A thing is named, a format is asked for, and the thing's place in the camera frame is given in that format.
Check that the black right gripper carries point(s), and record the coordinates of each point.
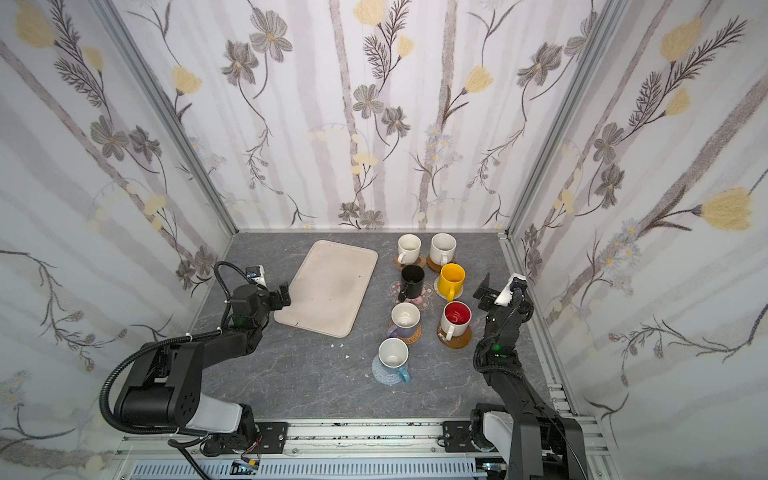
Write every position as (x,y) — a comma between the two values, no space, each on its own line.
(492,297)

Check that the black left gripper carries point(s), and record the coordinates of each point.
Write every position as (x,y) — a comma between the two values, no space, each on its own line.
(278,297)

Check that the red interior white mug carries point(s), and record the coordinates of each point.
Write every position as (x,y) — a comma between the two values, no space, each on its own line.
(455,320)

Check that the yellow mug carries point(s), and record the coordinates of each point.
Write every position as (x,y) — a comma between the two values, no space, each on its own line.
(452,278)

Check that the beige rectangular tray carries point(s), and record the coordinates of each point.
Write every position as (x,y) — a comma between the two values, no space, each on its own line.
(328,289)

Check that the glossy amber round coaster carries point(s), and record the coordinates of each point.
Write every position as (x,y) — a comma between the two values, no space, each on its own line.
(456,342)

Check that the brown round wooden coaster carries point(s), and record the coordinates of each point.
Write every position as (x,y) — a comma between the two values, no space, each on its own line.
(434,266)

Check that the pink cherry blossom coaster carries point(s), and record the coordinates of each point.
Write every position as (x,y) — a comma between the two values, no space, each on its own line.
(422,302)

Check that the brown paw print coaster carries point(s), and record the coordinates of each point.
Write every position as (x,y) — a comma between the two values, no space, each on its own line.
(421,262)

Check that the black mug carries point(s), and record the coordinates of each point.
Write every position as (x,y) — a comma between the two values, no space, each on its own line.
(412,278)

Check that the woven rattan round coaster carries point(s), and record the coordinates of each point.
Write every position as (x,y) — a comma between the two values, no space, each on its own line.
(414,336)

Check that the cream mug front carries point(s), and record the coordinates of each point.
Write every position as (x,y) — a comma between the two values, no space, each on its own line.
(409,249)

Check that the light blue mug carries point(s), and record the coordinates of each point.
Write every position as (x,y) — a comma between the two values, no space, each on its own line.
(393,354)

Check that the grey blue round coaster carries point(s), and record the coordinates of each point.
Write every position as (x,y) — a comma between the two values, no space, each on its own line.
(389,376)

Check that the white woven rope coaster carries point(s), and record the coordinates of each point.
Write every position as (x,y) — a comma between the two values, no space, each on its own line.
(441,295)

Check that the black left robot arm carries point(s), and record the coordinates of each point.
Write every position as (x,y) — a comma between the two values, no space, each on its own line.
(158,389)

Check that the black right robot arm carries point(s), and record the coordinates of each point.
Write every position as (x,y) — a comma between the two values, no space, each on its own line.
(533,439)

